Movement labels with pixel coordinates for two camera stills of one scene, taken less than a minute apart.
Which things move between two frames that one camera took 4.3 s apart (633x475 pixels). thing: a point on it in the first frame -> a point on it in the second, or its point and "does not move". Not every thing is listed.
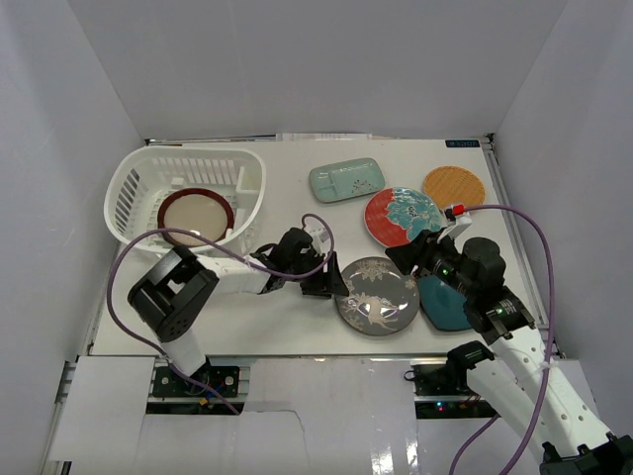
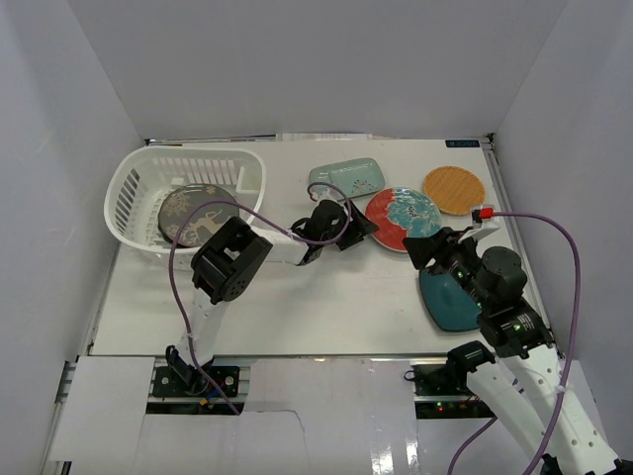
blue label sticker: x=466 y=143 does not move
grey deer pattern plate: x=382 y=300 -> x=179 y=201
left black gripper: x=319 y=275 -> x=347 y=228
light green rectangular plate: x=340 y=180 does not move
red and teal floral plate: x=395 y=216 does not move
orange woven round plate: x=452 y=185 does not move
